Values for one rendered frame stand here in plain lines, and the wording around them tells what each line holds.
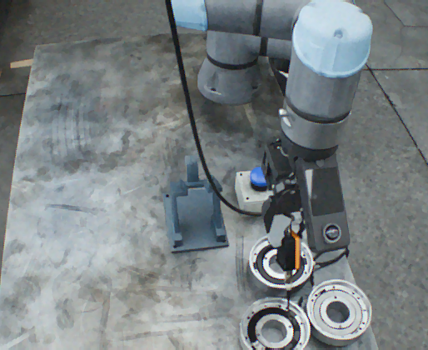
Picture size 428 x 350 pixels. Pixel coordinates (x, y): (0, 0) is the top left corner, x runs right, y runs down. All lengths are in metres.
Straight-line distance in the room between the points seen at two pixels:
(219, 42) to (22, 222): 0.53
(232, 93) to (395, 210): 1.17
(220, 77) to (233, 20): 0.52
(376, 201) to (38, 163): 1.46
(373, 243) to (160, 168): 1.17
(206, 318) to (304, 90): 0.42
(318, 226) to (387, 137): 1.86
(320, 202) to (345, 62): 0.17
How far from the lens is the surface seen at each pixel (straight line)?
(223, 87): 1.08
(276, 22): 0.56
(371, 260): 1.90
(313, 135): 0.53
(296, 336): 0.75
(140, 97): 1.12
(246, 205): 0.86
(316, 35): 0.46
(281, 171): 0.60
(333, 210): 0.57
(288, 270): 0.70
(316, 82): 0.48
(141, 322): 0.78
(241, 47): 1.03
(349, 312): 0.80
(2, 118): 2.45
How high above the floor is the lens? 1.51
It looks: 48 degrees down
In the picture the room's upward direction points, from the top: 4 degrees clockwise
